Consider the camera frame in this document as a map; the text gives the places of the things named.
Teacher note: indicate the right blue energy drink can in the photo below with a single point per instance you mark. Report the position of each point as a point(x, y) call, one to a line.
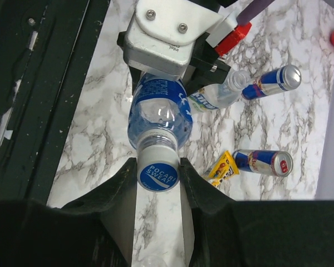
point(265, 162)

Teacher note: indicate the yellow snack packet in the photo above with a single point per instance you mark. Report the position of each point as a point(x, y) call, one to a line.
point(223, 169)

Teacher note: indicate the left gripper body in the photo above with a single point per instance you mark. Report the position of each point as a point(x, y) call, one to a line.
point(207, 68)

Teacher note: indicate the small clear labelled bottle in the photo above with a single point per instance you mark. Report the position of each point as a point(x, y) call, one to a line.
point(219, 96)

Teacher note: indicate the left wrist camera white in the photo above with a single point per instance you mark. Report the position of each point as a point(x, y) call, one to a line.
point(161, 36)

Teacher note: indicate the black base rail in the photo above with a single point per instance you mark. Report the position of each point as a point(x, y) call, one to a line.
point(46, 49)

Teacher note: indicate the blue bottle cap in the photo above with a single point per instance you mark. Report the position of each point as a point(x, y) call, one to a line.
point(158, 168)

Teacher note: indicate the blue energy drink can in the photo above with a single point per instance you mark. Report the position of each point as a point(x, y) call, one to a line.
point(265, 162)
point(284, 79)

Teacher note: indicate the left blue energy drink can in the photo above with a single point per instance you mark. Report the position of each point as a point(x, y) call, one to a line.
point(284, 79)

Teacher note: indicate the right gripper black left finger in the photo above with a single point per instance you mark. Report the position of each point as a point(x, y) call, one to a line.
point(97, 229)

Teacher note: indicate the blue label plastic bottle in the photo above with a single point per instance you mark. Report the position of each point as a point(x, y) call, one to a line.
point(160, 114)

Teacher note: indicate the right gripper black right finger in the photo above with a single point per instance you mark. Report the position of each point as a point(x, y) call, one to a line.
point(220, 231)

